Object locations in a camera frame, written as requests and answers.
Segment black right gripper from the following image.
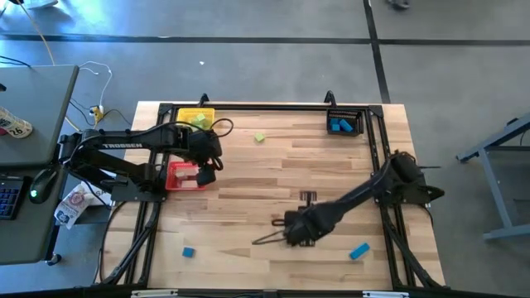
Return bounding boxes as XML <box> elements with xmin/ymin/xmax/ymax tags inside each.
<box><xmin>251</xmin><ymin>202</ymin><xmax>345</xmax><ymax>247</ymax></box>

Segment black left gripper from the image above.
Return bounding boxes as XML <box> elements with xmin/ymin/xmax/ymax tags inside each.
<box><xmin>181</xmin><ymin>127</ymin><xmax>225</xmax><ymax>187</ymax></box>

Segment long blue block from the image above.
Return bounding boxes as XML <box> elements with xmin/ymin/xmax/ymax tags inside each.
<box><xmin>348</xmin><ymin>242</ymin><xmax>371</xmax><ymax>261</ymax></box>

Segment red plastic basket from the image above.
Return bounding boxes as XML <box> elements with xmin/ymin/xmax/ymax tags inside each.
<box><xmin>164</xmin><ymin>160</ymin><xmax>207</xmax><ymax>192</ymax></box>

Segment yellow plastic basket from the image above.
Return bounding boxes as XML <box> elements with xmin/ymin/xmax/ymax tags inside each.
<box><xmin>176</xmin><ymin>107</ymin><xmax>217</xmax><ymax>130</ymax></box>

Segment black plastic basket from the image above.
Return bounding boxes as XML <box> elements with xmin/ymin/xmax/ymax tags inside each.
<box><xmin>325</xmin><ymin>108</ymin><xmax>365</xmax><ymax>137</ymax></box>

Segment printed snack packet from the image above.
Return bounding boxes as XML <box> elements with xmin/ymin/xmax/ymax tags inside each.
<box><xmin>53</xmin><ymin>183</ymin><xmax>97</xmax><ymax>231</ymax></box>

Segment black computer mouse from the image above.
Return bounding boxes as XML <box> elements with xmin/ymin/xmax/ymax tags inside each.
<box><xmin>27</xmin><ymin>166</ymin><xmax>60</xmax><ymax>205</ymax></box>

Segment grey desk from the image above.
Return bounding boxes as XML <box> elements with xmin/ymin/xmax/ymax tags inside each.
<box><xmin>0</xmin><ymin>65</ymin><xmax>80</xmax><ymax>266</ymax></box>

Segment white labelled bag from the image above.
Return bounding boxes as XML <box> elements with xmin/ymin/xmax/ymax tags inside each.
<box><xmin>0</xmin><ymin>106</ymin><xmax>34</xmax><ymax>140</ymax></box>

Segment black keyboard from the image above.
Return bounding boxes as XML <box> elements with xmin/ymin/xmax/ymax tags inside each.
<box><xmin>0</xmin><ymin>176</ymin><xmax>25</xmax><ymax>221</ymax></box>

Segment grey metal table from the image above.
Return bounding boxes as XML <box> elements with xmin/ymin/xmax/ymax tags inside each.
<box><xmin>455</xmin><ymin>112</ymin><xmax>530</xmax><ymax>242</ymax></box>

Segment black aluminium table frame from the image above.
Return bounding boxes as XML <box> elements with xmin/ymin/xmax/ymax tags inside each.
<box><xmin>94</xmin><ymin>102</ymin><xmax>446</xmax><ymax>298</ymax></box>

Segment silver aluminium bracket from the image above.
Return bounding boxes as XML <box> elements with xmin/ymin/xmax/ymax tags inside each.
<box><xmin>362</xmin><ymin>291</ymin><xmax>410</xmax><ymax>298</ymax></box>
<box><xmin>130</xmin><ymin>289</ymin><xmax>179</xmax><ymax>298</ymax></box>

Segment white cable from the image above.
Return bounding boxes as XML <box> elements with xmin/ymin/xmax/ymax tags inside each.
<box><xmin>78</xmin><ymin>60</ymin><xmax>113</xmax><ymax>109</ymax></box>

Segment yellow cable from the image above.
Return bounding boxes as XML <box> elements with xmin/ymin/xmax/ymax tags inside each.
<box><xmin>18</xmin><ymin>2</ymin><xmax>55</xmax><ymax>66</ymax></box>

